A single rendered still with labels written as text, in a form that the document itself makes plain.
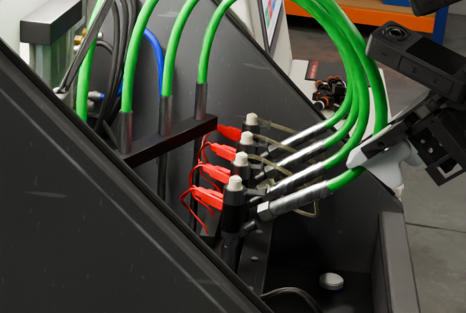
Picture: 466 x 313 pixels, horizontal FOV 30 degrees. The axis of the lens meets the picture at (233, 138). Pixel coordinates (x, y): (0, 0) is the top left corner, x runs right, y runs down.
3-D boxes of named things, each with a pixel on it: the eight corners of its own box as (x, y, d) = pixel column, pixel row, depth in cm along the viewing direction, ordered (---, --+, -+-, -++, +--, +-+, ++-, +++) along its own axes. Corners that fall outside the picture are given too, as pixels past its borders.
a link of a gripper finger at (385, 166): (363, 211, 95) (424, 174, 88) (329, 168, 95) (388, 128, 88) (375, 198, 97) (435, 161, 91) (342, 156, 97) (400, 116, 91)
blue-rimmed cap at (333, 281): (342, 294, 140) (344, 286, 140) (317, 291, 140) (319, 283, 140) (342, 281, 144) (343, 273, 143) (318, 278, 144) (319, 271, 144)
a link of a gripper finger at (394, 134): (363, 166, 90) (424, 125, 84) (353, 154, 90) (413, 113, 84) (381, 146, 94) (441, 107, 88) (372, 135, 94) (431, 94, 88)
